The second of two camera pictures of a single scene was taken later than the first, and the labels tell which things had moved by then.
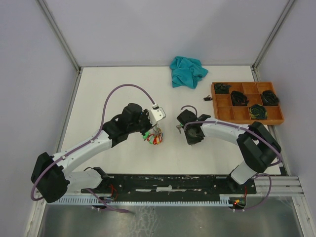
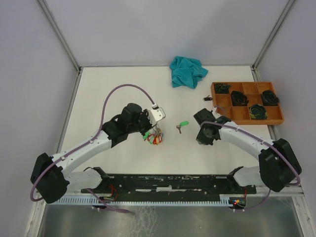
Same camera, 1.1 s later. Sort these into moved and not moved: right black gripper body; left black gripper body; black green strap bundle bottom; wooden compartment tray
Moved: right black gripper body
Not moved: black green strap bundle bottom; left black gripper body; wooden compartment tray
